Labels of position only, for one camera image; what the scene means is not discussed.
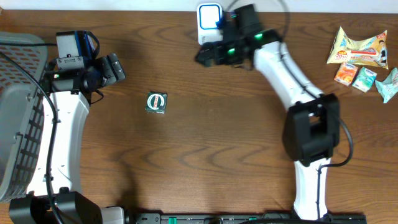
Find cream snack bag blue trim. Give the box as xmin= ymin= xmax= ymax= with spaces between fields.
xmin=326 ymin=27 xmax=389 ymax=69

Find teal tissue pack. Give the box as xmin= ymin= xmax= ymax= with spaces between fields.
xmin=352 ymin=67 xmax=377 ymax=93

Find grey plastic mesh basket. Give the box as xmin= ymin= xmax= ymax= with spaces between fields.
xmin=1 ymin=32 xmax=48 ymax=202

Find white barcode scanner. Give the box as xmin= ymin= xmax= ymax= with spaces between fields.
xmin=197 ymin=2 xmax=223 ymax=45

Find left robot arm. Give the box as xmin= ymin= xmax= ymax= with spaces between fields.
xmin=1 ymin=30 xmax=130 ymax=223

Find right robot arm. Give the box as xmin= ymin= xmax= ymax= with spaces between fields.
xmin=195 ymin=3 xmax=340 ymax=221

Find light teal crinkled packet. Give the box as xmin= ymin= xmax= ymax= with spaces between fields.
xmin=375 ymin=68 xmax=397 ymax=103

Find dark green square packet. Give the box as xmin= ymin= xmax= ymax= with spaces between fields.
xmin=146 ymin=91 xmax=167 ymax=114

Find orange white tissue pack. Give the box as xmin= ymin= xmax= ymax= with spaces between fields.
xmin=334 ymin=62 xmax=358 ymax=86

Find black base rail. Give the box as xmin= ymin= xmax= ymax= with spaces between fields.
xmin=134 ymin=212 xmax=368 ymax=224

